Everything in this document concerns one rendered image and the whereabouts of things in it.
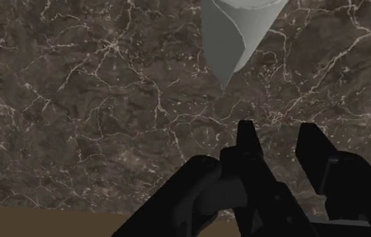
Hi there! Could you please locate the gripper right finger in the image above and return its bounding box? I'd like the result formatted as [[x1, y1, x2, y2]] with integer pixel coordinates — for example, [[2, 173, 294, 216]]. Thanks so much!
[[295, 122, 371, 237]]

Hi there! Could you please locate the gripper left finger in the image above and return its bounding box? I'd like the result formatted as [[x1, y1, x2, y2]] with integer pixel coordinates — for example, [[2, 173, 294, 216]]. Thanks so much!
[[111, 120, 318, 237]]

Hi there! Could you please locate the grey robot stand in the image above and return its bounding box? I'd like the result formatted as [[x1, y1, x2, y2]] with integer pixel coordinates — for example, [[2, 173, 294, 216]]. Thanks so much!
[[201, 0, 290, 92]]

